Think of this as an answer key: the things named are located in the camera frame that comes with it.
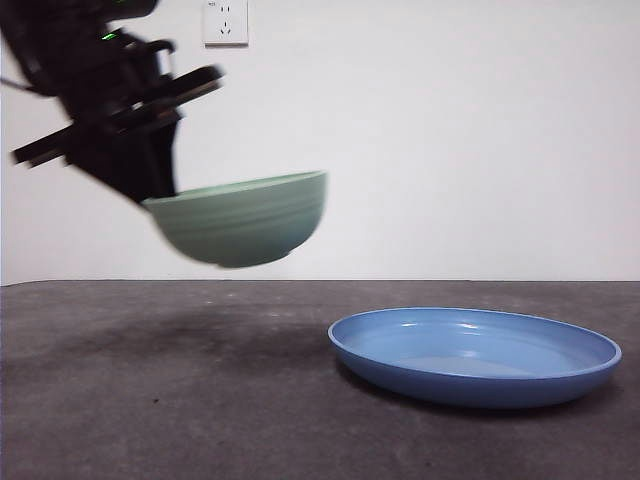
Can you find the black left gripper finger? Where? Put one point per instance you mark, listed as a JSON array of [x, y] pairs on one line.
[[162, 160], [120, 165]]

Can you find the blue plate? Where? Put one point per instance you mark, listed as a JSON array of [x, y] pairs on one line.
[[475, 382]]

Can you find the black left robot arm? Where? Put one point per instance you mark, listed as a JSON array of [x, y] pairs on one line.
[[55, 45]]

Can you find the green ribbed bowl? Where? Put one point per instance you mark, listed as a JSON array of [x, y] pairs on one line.
[[240, 225]]

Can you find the white wall socket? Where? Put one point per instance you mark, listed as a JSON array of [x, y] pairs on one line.
[[226, 25]]

